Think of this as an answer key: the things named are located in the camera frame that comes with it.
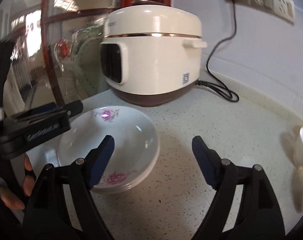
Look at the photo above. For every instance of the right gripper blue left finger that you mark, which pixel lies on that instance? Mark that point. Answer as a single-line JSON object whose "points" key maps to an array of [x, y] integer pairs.
{"points": [[82, 175]]}

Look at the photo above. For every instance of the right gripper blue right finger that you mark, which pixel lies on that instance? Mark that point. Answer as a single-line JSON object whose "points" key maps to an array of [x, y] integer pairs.
{"points": [[222, 176]]}

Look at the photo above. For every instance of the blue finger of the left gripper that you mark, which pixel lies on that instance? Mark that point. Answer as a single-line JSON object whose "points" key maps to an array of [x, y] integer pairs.
{"points": [[71, 109], [43, 108]]}

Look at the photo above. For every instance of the floral white plate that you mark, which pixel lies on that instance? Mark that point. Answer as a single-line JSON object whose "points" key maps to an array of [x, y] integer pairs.
{"points": [[137, 145]]}

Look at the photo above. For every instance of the person's left hand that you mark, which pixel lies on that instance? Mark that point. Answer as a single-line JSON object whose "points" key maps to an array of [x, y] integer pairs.
{"points": [[18, 181]]}

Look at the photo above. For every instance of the cream rice cooker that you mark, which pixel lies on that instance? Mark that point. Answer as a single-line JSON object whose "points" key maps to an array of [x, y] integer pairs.
{"points": [[151, 53]]}

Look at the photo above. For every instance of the wooden glass door frame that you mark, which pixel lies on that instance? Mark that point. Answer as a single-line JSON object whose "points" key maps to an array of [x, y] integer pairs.
{"points": [[55, 53]]}

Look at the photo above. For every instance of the wall socket panel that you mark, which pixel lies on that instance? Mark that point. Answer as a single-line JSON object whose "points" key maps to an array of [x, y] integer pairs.
{"points": [[259, 0]]}

